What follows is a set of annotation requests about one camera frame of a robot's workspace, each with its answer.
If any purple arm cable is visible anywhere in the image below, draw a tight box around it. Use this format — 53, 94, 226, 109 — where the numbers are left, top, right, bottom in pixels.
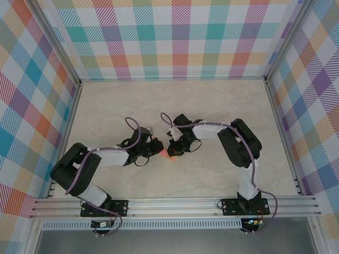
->
160, 112, 278, 235
65, 116, 149, 237

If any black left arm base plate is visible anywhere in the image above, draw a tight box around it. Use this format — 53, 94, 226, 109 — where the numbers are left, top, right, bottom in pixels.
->
80, 199, 130, 218

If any aluminium corner post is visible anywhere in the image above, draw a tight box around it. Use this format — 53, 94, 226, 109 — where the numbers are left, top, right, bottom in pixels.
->
31, 0, 83, 87
263, 0, 316, 84

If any aluminium side rail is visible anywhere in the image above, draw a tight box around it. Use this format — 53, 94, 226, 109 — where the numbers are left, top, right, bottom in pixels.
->
46, 80, 83, 199
264, 79, 304, 196

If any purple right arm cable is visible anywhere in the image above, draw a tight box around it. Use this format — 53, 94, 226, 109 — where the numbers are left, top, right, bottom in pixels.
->
160, 112, 278, 235

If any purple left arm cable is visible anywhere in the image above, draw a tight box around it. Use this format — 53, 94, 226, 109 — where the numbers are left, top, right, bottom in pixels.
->
65, 116, 149, 237

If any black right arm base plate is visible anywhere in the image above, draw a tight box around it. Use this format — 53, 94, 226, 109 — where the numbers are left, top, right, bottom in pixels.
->
221, 197, 270, 216

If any pink paper sheet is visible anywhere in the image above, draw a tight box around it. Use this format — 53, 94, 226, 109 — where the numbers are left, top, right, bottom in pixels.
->
158, 149, 177, 162

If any slotted grey cable duct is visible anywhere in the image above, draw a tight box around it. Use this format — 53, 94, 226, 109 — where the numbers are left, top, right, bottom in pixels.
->
41, 218, 243, 230

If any small dark circuit board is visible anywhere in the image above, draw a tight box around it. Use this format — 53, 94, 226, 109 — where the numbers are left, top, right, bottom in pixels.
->
91, 221, 115, 229

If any aluminium mounting rail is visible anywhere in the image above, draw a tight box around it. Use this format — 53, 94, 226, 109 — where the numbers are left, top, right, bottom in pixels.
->
29, 195, 323, 219

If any thin aluminium rail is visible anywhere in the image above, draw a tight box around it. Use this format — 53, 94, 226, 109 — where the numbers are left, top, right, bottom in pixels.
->
79, 76, 268, 83

